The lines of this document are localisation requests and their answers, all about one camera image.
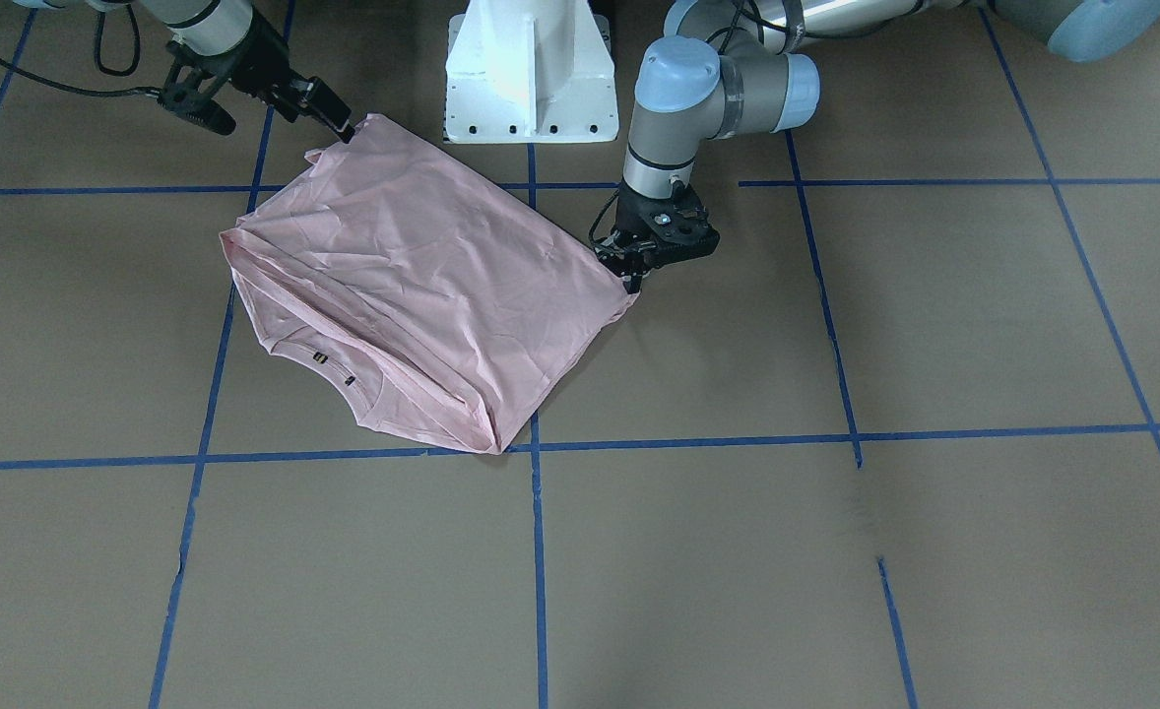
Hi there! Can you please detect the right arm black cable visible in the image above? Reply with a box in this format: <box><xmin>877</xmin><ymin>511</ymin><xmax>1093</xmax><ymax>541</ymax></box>
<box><xmin>0</xmin><ymin>0</ymin><xmax>172</xmax><ymax>99</ymax></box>

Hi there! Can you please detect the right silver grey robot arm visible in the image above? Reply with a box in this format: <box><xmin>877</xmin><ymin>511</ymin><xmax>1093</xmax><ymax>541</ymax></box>
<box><xmin>0</xmin><ymin>1</ymin><xmax>355</xmax><ymax>143</ymax></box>

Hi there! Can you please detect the pink Snoopy t-shirt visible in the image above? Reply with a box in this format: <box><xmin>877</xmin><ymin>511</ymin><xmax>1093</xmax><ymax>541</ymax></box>
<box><xmin>220</xmin><ymin>113</ymin><xmax>635</xmax><ymax>454</ymax></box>

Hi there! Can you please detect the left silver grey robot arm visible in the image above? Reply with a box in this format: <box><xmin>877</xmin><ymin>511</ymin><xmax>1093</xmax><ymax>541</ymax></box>
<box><xmin>586</xmin><ymin>1</ymin><xmax>928</xmax><ymax>296</ymax></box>

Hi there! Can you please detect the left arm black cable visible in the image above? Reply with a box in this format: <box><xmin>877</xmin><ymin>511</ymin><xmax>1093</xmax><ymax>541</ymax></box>
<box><xmin>588</xmin><ymin>0</ymin><xmax>768</xmax><ymax>259</ymax></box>

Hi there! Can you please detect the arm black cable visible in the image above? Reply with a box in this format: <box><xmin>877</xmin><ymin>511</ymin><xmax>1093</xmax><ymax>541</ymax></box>
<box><xmin>0</xmin><ymin>0</ymin><xmax>172</xmax><ymax>99</ymax></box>
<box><xmin>588</xmin><ymin>0</ymin><xmax>768</xmax><ymax>259</ymax></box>

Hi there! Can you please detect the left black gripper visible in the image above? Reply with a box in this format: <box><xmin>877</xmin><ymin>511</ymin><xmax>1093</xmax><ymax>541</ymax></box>
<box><xmin>595</xmin><ymin>181</ymin><xmax>720</xmax><ymax>295</ymax></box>

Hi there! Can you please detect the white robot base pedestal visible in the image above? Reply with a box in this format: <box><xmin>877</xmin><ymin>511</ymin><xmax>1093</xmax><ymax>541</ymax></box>
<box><xmin>442</xmin><ymin>1</ymin><xmax>619</xmax><ymax>145</ymax></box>

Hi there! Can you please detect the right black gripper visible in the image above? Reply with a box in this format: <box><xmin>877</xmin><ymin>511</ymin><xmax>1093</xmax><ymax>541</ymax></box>
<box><xmin>158</xmin><ymin>10</ymin><xmax>355</xmax><ymax>144</ymax></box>

